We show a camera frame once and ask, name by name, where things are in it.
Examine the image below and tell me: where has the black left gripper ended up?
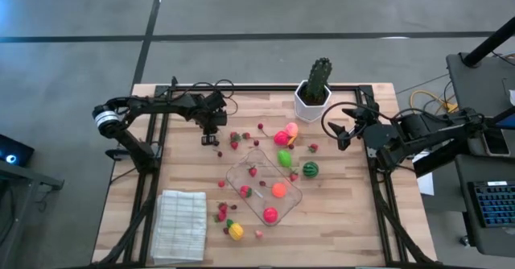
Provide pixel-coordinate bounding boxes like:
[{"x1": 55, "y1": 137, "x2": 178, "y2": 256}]
[{"x1": 188, "y1": 91, "x2": 229, "y2": 147}]

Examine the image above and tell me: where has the green toy lime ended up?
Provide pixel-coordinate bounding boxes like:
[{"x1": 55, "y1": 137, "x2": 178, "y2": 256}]
[{"x1": 277, "y1": 149, "x2": 294, "y2": 168}]

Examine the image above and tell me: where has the grey metal stand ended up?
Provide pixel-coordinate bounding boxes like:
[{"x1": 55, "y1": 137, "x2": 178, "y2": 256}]
[{"x1": 0, "y1": 159, "x2": 65, "y2": 262}]

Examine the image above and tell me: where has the red toy apple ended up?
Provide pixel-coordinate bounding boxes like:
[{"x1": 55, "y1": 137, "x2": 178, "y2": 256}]
[{"x1": 262, "y1": 206, "x2": 279, "y2": 224}]

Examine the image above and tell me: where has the grey desk top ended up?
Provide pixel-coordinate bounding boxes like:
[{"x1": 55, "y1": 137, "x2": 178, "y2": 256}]
[{"x1": 445, "y1": 52, "x2": 515, "y2": 158}]

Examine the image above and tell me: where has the black computer with blue light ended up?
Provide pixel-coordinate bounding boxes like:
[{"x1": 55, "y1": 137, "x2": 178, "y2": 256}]
[{"x1": 0, "y1": 134, "x2": 35, "y2": 168}]

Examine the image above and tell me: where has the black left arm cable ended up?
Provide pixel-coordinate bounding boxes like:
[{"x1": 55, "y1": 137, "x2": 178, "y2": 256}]
[{"x1": 192, "y1": 78, "x2": 239, "y2": 115}]

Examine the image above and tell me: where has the clear plastic container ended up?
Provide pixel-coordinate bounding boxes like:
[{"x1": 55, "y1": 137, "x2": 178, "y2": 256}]
[{"x1": 225, "y1": 147, "x2": 303, "y2": 227}]

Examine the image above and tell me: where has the black smartphone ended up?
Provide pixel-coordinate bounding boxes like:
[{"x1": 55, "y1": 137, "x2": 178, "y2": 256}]
[{"x1": 480, "y1": 130, "x2": 511, "y2": 156}]

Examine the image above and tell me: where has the yellow cable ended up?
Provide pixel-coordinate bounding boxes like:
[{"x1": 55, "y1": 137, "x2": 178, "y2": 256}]
[{"x1": 409, "y1": 89, "x2": 459, "y2": 121}]

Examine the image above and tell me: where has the black backlit keyboard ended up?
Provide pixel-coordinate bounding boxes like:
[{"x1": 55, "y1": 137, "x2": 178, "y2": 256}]
[{"x1": 468, "y1": 179, "x2": 515, "y2": 229}]

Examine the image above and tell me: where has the black pole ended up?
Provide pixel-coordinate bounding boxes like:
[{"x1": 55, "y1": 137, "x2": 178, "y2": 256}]
[{"x1": 461, "y1": 15, "x2": 515, "y2": 68}]

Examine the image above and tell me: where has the white paper sheet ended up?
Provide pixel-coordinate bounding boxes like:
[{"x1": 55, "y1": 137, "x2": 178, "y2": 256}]
[{"x1": 414, "y1": 151, "x2": 435, "y2": 197}]

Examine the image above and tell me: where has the grey keyboard desk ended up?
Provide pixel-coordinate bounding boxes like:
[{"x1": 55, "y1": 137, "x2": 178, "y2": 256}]
[{"x1": 454, "y1": 154, "x2": 515, "y2": 259}]

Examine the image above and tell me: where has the white hexagonal plant pot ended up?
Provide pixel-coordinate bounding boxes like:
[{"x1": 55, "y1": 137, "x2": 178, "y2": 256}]
[{"x1": 294, "y1": 79, "x2": 333, "y2": 124}]

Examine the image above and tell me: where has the green striped toy watermelon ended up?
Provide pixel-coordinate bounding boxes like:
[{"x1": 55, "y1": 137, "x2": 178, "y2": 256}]
[{"x1": 302, "y1": 160, "x2": 320, "y2": 179}]

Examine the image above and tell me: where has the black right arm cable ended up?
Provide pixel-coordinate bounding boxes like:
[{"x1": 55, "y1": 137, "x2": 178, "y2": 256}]
[{"x1": 320, "y1": 101, "x2": 389, "y2": 141}]

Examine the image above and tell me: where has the white folded towel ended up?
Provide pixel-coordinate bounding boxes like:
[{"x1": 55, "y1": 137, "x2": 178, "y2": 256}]
[{"x1": 150, "y1": 188, "x2": 208, "y2": 263}]

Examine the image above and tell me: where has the yellow toy fruit green top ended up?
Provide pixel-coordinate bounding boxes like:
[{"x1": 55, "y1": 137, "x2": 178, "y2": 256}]
[{"x1": 225, "y1": 218, "x2": 245, "y2": 242}]

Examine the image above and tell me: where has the orange toy orange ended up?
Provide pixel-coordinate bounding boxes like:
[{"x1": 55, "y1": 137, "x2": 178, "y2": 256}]
[{"x1": 271, "y1": 182, "x2": 288, "y2": 199}]

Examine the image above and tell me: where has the green artificial cactus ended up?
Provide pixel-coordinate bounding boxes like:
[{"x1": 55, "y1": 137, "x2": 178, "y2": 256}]
[{"x1": 307, "y1": 57, "x2": 333, "y2": 101}]

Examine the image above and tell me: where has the black aluminium table frame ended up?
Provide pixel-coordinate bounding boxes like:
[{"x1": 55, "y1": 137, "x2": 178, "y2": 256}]
[{"x1": 91, "y1": 75, "x2": 439, "y2": 269}]

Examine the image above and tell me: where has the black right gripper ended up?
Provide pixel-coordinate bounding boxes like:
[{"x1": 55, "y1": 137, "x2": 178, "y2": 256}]
[{"x1": 327, "y1": 106, "x2": 400, "y2": 160}]

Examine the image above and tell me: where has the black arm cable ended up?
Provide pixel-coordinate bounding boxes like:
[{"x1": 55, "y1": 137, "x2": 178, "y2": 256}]
[
  {"x1": 192, "y1": 78, "x2": 239, "y2": 115},
  {"x1": 320, "y1": 101, "x2": 389, "y2": 141}
]

